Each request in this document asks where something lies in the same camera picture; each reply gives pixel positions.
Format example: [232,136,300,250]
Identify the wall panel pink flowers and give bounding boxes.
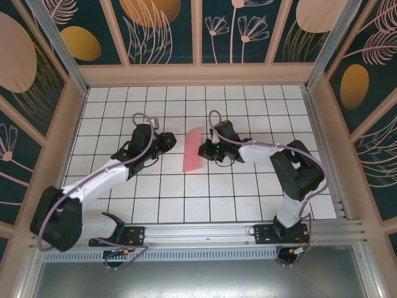
[198,0,283,66]

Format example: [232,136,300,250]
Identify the grey slotted cable duct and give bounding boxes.
[42,250,280,263]

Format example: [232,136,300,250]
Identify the wall panel pale circle leaves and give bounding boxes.
[271,0,341,65]

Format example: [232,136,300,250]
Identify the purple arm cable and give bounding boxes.
[207,109,328,268]
[36,112,156,271]

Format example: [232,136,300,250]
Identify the wall panel single flower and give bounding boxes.
[0,99,44,218]

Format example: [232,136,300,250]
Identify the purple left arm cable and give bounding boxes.
[36,112,156,271]

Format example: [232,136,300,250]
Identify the wall panel pink leaf outlines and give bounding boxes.
[352,114,397,223]

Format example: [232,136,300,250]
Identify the aluminium corner post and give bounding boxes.
[24,0,89,94]
[305,0,356,91]

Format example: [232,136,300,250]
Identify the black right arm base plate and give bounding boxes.
[253,223,311,246]

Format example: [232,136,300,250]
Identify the wall panel small orange oval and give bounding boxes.
[37,0,125,66]

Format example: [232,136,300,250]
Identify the wall panel orange circle leaves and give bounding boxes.
[107,0,195,66]

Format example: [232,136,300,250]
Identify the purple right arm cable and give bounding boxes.
[207,109,328,268]

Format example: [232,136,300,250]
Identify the aluminium side rail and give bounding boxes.
[302,88,353,221]

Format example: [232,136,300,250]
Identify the pink cloth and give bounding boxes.
[182,126,204,173]

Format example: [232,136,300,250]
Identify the wall panel large pale oval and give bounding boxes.
[0,0,69,140]

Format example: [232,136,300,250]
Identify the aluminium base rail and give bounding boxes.
[29,220,368,249]

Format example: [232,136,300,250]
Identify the grey metal sheet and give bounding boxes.
[30,260,370,298]

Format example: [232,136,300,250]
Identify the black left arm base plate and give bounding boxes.
[89,225,146,248]

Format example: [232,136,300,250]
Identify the small circuit board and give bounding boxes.
[103,247,131,260]
[287,246,313,258]

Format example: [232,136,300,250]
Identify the wall panel orange oval fern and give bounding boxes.
[327,0,397,136]

